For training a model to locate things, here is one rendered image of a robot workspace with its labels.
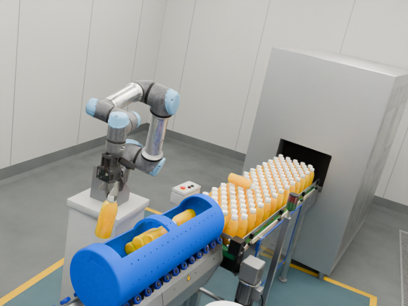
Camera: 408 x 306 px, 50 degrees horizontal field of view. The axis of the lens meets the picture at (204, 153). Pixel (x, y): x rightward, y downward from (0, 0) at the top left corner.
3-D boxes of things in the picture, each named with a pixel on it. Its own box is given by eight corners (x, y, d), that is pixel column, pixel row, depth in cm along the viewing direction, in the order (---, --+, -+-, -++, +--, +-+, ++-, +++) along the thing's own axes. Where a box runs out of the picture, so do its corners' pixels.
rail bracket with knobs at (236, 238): (223, 252, 257) (227, 237, 253) (229, 248, 263) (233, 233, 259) (238, 260, 252) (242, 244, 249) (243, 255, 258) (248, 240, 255)
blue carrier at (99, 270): (64, 291, 189) (74, 236, 179) (177, 226, 263) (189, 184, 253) (112, 328, 177) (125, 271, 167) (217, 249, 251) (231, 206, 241)
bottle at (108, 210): (111, 240, 184) (121, 203, 178) (94, 239, 182) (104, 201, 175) (109, 231, 190) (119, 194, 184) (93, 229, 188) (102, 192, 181)
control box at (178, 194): (169, 201, 283) (172, 187, 280) (186, 193, 300) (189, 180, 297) (181, 207, 279) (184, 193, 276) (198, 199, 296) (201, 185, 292)
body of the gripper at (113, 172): (95, 178, 172) (98, 150, 168) (110, 173, 179) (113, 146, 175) (109, 186, 169) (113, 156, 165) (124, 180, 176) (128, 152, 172)
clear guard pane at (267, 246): (241, 305, 285) (259, 240, 270) (285, 258, 351) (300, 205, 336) (242, 305, 285) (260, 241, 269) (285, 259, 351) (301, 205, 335)
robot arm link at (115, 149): (115, 136, 174) (130, 142, 171) (113, 147, 176) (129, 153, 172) (102, 139, 168) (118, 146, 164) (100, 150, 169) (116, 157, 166)
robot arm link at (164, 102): (140, 159, 248) (156, 77, 214) (164, 170, 246) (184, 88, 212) (130, 171, 238) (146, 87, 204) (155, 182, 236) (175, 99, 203)
